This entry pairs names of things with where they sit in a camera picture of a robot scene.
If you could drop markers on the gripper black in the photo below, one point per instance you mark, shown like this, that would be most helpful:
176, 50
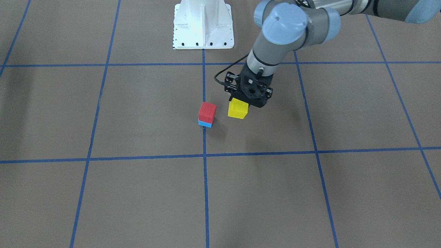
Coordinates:
229, 82

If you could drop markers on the yellow block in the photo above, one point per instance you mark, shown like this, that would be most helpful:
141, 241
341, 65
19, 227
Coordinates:
237, 109

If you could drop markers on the red block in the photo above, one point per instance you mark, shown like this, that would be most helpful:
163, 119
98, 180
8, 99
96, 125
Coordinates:
207, 112

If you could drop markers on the blue block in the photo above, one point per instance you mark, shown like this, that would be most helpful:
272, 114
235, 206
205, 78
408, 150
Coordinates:
204, 124

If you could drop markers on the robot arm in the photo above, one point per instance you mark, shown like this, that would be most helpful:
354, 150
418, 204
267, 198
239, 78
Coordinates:
287, 26

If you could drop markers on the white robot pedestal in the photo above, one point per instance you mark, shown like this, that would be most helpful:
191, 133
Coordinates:
203, 24

